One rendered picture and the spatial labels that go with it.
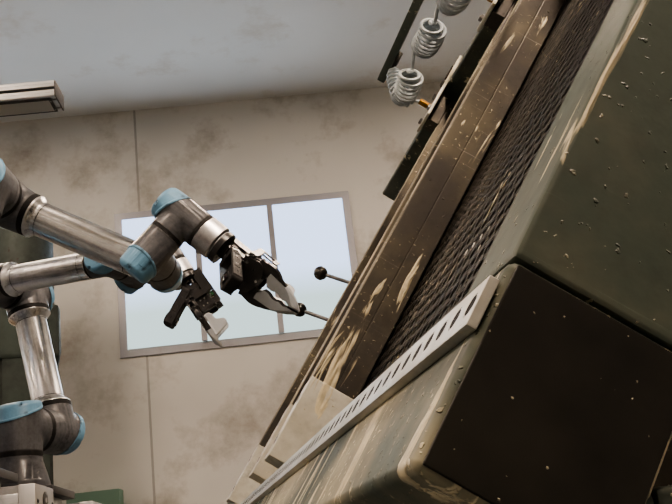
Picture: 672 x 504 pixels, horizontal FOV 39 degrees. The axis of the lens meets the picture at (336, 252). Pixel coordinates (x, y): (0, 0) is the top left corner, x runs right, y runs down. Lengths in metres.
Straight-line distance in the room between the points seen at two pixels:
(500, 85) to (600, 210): 1.08
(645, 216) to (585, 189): 0.03
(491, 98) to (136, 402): 4.75
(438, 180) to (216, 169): 5.04
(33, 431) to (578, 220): 2.15
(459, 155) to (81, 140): 5.35
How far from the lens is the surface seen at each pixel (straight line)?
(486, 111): 1.56
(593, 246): 0.50
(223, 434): 5.98
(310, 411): 1.32
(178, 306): 2.51
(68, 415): 2.68
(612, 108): 0.54
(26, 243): 5.55
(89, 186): 6.56
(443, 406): 0.45
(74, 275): 2.55
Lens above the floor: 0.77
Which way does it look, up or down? 18 degrees up
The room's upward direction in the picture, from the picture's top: 7 degrees counter-clockwise
